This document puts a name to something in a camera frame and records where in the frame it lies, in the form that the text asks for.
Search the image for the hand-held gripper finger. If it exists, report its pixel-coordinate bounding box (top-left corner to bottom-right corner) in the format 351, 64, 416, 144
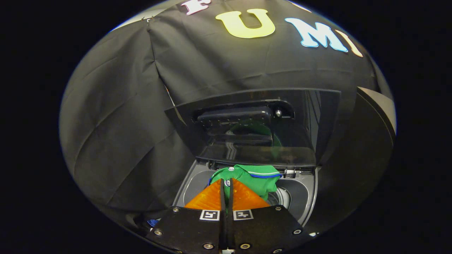
228, 178, 313, 254
146, 178, 226, 254

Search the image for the green polo shirt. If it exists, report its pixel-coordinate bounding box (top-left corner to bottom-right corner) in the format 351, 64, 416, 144
209, 164, 283, 212

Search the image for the dark glass washing machine lid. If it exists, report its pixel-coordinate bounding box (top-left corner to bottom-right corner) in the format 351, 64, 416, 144
164, 88, 341, 168

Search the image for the black backdrop cloth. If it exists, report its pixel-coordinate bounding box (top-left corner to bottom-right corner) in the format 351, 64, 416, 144
59, 0, 392, 226

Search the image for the beige cabinet with black frame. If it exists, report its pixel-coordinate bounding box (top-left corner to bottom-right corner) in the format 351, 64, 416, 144
307, 86, 396, 233

